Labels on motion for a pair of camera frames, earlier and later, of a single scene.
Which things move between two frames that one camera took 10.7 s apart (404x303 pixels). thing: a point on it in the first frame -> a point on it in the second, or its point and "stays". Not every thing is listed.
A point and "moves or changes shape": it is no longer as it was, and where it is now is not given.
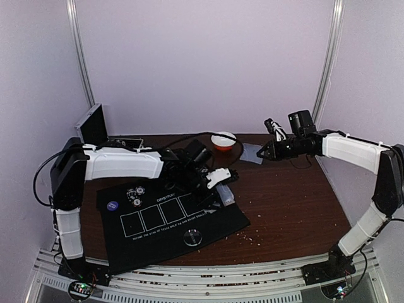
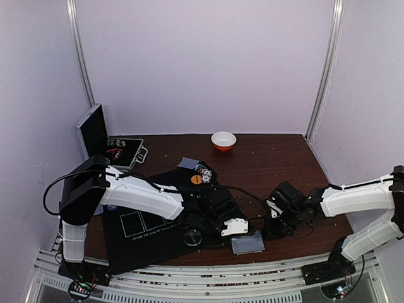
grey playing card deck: (226, 195) moves or changes shape
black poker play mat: (145, 221) stays
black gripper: (301, 123) -> (286, 197)
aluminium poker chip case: (93, 130) stays
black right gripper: (274, 150) -> (271, 228)
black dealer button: (192, 237) stays
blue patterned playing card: (250, 153) moves or changes shape
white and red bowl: (223, 143) stays
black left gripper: (205, 202) -> (211, 243)
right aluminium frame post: (336, 20) stays
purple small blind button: (112, 205) stays
